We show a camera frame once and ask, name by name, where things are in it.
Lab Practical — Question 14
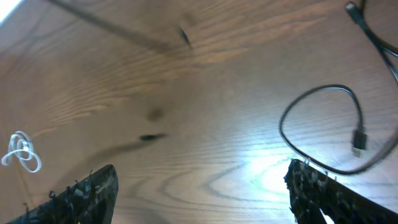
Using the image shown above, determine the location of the black usb cable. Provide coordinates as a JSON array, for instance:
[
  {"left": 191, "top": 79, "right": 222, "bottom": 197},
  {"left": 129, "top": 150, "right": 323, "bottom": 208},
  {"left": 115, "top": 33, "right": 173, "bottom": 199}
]
[
  {"left": 278, "top": 83, "right": 398, "bottom": 176},
  {"left": 345, "top": 0, "right": 398, "bottom": 85}
]

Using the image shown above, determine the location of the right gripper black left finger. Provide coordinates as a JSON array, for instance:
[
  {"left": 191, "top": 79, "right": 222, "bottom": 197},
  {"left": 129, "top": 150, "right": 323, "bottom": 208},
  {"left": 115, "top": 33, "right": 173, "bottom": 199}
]
[{"left": 9, "top": 164, "right": 119, "bottom": 224}]

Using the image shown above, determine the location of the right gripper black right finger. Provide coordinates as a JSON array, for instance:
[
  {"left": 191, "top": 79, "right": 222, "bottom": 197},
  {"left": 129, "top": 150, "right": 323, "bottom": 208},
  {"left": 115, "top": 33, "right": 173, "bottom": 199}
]
[{"left": 284, "top": 159, "right": 397, "bottom": 224}]

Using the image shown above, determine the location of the white usb cable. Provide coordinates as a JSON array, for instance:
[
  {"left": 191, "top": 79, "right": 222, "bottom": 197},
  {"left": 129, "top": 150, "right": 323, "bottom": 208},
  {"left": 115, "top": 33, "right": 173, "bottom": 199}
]
[{"left": 1, "top": 130, "right": 42, "bottom": 174}]

